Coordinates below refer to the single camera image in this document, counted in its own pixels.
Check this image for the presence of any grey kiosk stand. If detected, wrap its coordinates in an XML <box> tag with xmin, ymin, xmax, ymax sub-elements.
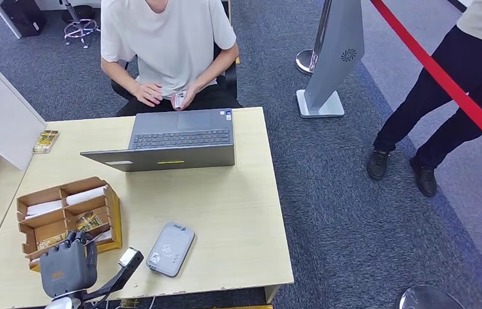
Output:
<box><xmin>296</xmin><ymin>0</ymin><xmax>365</xmax><ymax>118</ymax></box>

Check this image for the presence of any yellow key card stack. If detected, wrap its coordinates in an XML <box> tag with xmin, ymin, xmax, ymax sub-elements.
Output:
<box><xmin>32</xmin><ymin>129</ymin><xmax>60</xmax><ymax>155</ymax></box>

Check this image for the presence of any grey laptop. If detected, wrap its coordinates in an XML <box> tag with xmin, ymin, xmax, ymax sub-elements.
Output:
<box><xmin>80</xmin><ymin>108</ymin><xmax>236</xmax><ymax>173</ymax></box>

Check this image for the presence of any white desk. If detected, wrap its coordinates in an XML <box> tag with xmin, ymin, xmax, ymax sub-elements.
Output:
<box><xmin>0</xmin><ymin>0</ymin><xmax>103</xmax><ymax>41</ymax></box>

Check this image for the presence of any grey card reader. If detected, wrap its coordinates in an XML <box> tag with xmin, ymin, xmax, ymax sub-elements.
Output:
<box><xmin>145</xmin><ymin>221</ymin><xmax>196</xmax><ymax>278</ymax></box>

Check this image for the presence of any chrome stanchion post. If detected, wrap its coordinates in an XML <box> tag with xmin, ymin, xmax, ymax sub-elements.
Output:
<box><xmin>295</xmin><ymin>0</ymin><xmax>333</xmax><ymax>77</ymax></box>

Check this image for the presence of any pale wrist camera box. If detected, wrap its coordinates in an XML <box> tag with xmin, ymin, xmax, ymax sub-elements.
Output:
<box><xmin>118</xmin><ymin>247</ymin><xmax>139</xmax><ymax>268</ymax></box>

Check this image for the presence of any chrome stool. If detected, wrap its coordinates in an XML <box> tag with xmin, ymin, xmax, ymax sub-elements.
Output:
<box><xmin>59</xmin><ymin>0</ymin><xmax>102</xmax><ymax>50</ymax></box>

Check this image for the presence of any red barrier belt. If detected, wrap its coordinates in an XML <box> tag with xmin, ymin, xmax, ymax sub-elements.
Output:
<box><xmin>368</xmin><ymin>0</ymin><xmax>482</xmax><ymax>163</ymax></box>

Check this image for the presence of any person's left hand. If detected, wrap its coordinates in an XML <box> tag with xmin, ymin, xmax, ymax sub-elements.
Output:
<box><xmin>170</xmin><ymin>83</ymin><xmax>201</xmax><ymax>112</ymax></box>

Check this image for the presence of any person's right hand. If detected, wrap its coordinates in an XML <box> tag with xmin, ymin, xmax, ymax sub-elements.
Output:
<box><xmin>131</xmin><ymin>82</ymin><xmax>164</xmax><ymax>108</ymax></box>

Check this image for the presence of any black office chair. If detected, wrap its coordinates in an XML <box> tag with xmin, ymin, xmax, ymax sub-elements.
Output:
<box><xmin>110</xmin><ymin>42</ymin><xmax>241</xmax><ymax>109</ymax></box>

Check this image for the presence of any person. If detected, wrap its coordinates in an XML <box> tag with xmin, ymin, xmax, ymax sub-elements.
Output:
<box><xmin>366</xmin><ymin>0</ymin><xmax>482</xmax><ymax>198</ymax></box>
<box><xmin>100</xmin><ymin>0</ymin><xmax>240</xmax><ymax>117</ymax></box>

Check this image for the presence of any white card sleeve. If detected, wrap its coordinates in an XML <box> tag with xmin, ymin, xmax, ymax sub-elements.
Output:
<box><xmin>25</xmin><ymin>200</ymin><xmax>63</xmax><ymax>219</ymax></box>
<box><xmin>64</xmin><ymin>186</ymin><xmax>107</xmax><ymax>207</ymax></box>

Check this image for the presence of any black camera bracket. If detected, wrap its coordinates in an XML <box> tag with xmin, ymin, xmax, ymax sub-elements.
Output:
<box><xmin>80</xmin><ymin>248</ymin><xmax>145</xmax><ymax>304</ymax></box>

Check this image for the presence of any white cabinet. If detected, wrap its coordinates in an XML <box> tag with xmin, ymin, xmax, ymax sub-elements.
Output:
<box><xmin>0</xmin><ymin>66</ymin><xmax>48</xmax><ymax>171</ymax></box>

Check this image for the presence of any black bag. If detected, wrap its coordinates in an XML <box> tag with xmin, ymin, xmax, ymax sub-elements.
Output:
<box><xmin>1</xmin><ymin>0</ymin><xmax>47</xmax><ymax>39</ymax></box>

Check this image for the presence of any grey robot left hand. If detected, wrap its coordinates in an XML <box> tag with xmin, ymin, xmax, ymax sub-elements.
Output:
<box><xmin>39</xmin><ymin>230</ymin><xmax>98</xmax><ymax>299</ymax></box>

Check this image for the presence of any cardboard organizer box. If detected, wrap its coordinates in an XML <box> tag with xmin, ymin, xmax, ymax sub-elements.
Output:
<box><xmin>16</xmin><ymin>176</ymin><xmax>123</xmax><ymax>272</ymax></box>

